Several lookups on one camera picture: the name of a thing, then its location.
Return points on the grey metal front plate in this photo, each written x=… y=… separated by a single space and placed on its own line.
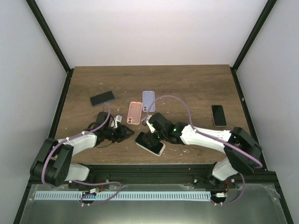
x=249 y=204

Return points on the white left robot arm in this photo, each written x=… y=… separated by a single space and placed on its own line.
x=53 y=162

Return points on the light blue slotted cable duct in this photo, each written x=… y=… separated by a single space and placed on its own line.
x=126 y=195

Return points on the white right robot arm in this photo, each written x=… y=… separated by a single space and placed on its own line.
x=242 y=152

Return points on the blue black phone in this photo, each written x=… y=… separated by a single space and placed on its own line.
x=102 y=98

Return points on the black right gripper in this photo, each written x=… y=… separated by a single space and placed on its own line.
x=147 y=138

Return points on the lavender phone case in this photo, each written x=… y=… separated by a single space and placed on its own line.
x=147 y=99

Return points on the black right frame post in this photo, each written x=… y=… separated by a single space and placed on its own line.
x=268 y=7

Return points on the black left frame post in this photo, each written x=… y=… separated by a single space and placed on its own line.
x=48 y=33

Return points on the pink phone case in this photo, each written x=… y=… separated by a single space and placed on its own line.
x=134 y=113

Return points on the white phone case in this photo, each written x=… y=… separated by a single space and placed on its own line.
x=154 y=149

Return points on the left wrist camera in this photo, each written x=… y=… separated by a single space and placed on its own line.
x=117 y=121

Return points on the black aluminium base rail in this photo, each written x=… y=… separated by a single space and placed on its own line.
x=197 y=175

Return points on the teal black phone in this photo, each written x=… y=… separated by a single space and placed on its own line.
x=149 y=138

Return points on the black frame post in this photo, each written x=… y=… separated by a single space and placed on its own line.
x=48 y=33
x=268 y=7

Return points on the white black phone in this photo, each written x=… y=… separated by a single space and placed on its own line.
x=218 y=115

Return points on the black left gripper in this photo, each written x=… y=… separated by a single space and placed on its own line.
x=123 y=135

